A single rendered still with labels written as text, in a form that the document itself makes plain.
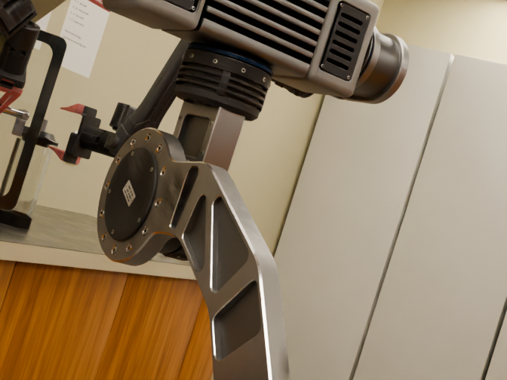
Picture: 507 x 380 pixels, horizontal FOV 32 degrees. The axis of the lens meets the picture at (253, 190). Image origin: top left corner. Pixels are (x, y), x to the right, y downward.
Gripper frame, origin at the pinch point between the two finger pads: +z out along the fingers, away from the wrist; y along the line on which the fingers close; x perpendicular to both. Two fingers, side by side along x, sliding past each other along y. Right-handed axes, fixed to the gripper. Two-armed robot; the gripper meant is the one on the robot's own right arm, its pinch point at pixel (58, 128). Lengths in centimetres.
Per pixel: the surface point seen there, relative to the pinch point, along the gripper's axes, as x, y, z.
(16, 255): 22.9, -28.3, -17.8
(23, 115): 25.5, 0.4, -10.8
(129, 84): -100, 23, 55
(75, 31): -62, 33, 55
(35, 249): 17.6, -26.8, -17.8
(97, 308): -17.2, -40.7, -14.8
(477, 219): -270, 18, -45
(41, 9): 11.8, 25.5, 5.3
